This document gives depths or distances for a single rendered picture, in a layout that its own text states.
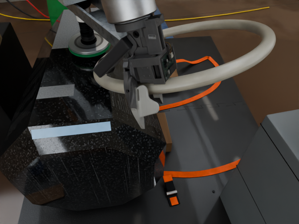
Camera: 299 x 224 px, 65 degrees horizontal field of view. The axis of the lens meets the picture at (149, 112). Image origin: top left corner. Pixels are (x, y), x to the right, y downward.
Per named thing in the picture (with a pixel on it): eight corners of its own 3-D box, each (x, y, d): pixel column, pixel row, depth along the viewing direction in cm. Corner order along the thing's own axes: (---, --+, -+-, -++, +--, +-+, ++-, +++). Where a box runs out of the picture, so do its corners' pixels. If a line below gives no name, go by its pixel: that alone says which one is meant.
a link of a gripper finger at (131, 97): (131, 109, 45) (128, 62, 43) (125, 109, 45) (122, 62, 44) (144, 105, 49) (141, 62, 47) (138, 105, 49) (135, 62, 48)
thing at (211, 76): (72, 73, 76) (68, 64, 75) (183, 26, 96) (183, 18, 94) (163, 125, 39) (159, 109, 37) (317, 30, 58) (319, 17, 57)
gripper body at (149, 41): (165, 88, 43) (149, 20, 37) (125, 89, 47) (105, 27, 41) (178, 70, 48) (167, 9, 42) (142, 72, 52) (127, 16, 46)
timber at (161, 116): (171, 151, 180) (172, 142, 171) (155, 153, 179) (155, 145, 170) (163, 121, 199) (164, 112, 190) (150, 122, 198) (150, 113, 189)
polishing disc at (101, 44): (73, 32, 132) (73, 30, 131) (111, 32, 131) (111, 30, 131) (64, 54, 118) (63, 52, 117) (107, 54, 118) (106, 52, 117)
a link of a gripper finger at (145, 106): (157, 134, 45) (155, 85, 43) (131, 131, 47) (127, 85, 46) (164, 130, 47) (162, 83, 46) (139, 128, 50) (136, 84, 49)
